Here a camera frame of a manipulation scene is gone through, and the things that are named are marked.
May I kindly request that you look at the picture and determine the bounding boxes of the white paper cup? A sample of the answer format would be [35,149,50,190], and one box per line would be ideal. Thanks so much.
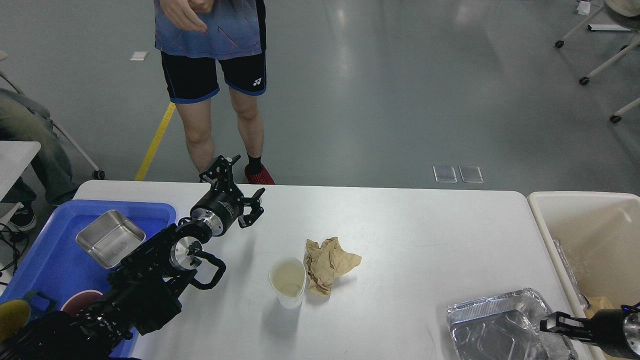
[269,257,307,310]

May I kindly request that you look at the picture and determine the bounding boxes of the person's right hand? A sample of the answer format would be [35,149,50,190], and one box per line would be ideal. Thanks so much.
[158,0,208,33]

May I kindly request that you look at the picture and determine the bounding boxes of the blue plastic bin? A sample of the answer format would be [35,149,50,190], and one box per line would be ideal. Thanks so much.
[1,200,176,310]

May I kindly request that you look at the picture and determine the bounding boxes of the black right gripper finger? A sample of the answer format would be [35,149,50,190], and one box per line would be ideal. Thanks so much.
[539,320,586,342]
[547,311,588,328]

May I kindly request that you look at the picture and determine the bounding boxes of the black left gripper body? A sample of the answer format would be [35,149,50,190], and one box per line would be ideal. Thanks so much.
[190,188,250,237]

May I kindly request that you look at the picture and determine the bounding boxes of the white side table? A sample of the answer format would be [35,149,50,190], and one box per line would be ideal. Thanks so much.
[0,140,41,231]

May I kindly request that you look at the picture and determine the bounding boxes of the dark blue HOME mug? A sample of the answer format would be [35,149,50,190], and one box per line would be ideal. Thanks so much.
[0,289,58,342]

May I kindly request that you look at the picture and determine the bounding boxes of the crumpled brown paper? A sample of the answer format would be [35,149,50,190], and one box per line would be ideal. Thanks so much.
[304,236,362,297]

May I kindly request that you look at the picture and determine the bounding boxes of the seated person in green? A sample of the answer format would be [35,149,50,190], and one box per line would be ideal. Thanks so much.
[0,88,80,231]

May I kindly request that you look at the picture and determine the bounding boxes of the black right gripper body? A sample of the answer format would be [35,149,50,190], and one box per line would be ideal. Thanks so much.
[584,309,640,360]

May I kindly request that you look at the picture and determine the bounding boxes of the white rolling chair base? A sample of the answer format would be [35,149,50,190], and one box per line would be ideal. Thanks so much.
[555,0,640,124]

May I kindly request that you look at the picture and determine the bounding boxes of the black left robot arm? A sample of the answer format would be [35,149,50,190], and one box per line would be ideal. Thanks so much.
[1,155,265,360]

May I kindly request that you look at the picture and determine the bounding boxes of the person's left hand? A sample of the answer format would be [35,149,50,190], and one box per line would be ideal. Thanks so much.
[189,0,215,14]

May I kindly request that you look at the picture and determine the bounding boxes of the square stainless steel tray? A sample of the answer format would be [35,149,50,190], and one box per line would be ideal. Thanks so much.
[75,209,146,269]

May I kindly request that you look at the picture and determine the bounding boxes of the standing person in shorts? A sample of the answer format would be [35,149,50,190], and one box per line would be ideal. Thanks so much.
[153,0,275,185]

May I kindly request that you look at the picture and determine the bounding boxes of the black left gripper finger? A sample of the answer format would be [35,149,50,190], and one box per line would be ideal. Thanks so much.
[199,154,242,196]
[237,187,266,229]

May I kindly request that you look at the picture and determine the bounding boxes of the pink plastic mug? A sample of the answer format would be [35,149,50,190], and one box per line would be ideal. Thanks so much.
[60,289,103,317]

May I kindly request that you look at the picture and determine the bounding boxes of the aluminium foil tray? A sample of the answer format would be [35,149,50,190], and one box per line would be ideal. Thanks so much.
[446,288,579,360]

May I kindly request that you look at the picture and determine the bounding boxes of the beige plastic bin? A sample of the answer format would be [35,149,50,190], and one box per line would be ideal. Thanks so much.
[527,191,640,360]

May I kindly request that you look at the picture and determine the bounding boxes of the black cables on floor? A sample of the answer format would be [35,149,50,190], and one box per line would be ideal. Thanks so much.
[0,222,23,286]

